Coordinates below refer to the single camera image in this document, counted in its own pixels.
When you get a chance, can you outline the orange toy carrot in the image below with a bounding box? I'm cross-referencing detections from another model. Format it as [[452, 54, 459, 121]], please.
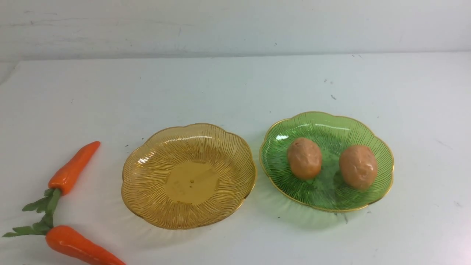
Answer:
[[22, 141, 101, 215], [2, 214, 125, 265]]

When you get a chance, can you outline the green ribbed glass plate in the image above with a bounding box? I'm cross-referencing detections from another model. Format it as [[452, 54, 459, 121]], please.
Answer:
[[259, 111, 395, 212]]

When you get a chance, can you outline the orange toy potato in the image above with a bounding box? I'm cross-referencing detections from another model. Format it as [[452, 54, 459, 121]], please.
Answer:
[[339, 145, 378, 191], [287, 137, 322, 180]]

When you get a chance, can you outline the amber ribbed glass plate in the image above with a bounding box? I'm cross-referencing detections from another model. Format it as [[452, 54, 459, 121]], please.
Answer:
[[121, 123, 258, 230]]

